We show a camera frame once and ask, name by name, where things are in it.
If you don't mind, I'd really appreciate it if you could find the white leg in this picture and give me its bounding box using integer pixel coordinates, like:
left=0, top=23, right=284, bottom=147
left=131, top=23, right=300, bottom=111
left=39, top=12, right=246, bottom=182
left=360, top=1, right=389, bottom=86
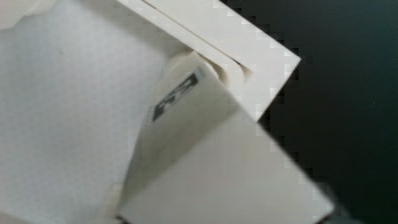
left=117, top=53, right=332, bottom=224

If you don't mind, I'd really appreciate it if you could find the white desk tabletop tray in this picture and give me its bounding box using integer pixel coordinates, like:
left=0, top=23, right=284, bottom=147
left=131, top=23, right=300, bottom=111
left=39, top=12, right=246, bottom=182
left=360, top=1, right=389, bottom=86
left=0, top=0, right=301, bottom=224

